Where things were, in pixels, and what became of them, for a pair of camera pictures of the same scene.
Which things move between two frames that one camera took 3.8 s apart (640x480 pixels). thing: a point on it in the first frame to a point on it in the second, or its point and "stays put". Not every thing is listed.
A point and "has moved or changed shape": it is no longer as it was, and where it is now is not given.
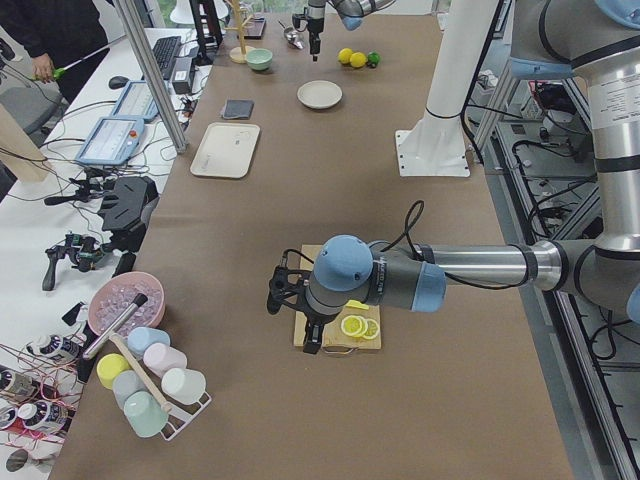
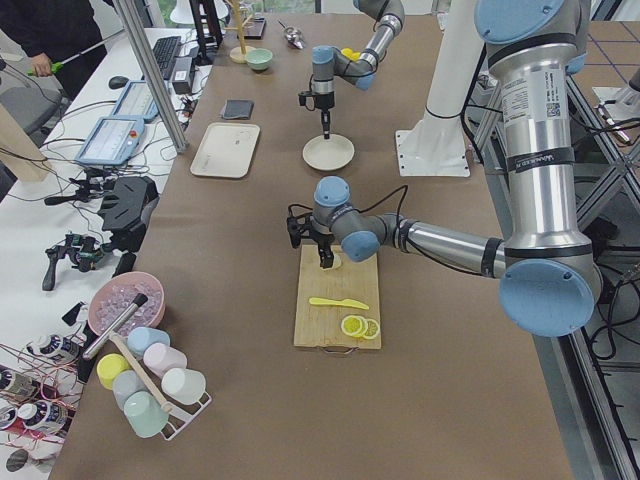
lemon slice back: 372,329 stays put
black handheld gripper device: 85,251 stays put
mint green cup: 145,413 stays put
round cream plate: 319,94 has moved or changed shape
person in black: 65,38 stays put
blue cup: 140,338 stays put
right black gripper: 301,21 to 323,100
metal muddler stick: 139,300 stays put
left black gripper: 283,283 to 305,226
